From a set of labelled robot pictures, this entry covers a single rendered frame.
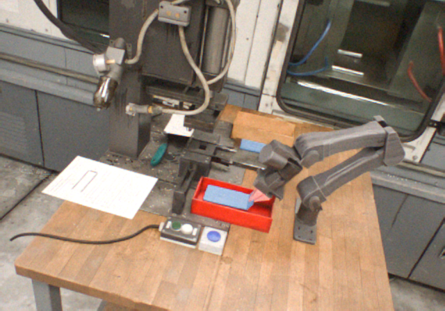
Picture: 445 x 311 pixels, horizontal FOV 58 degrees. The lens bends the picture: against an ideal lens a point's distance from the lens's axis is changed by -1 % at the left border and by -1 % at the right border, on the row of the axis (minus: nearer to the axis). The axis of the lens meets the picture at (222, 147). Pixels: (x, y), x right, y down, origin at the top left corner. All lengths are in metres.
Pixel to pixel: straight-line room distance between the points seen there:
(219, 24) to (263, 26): 0.68
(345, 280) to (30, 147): 2.11
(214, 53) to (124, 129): 0.42
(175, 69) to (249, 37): 0.70
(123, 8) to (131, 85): 0.24
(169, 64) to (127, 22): 0.17
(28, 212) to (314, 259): 1.83
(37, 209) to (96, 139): 0.56
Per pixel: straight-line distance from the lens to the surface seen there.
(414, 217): 2.29
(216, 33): 1.21
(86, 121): 2.41
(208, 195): 1.27
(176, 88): 1.37
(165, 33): 1.23
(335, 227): 1.38
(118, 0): 1.26
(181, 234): 1.17
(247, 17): 1.87
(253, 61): 1.92
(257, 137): 1.63
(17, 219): 2.60
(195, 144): 1.43
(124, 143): 1.45
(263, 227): 1.25
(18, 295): 2.25
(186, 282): 1.10
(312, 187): 1.24
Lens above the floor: 1.77
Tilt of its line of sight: 33 degrees down
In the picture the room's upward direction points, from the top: 10 degrees clockwise
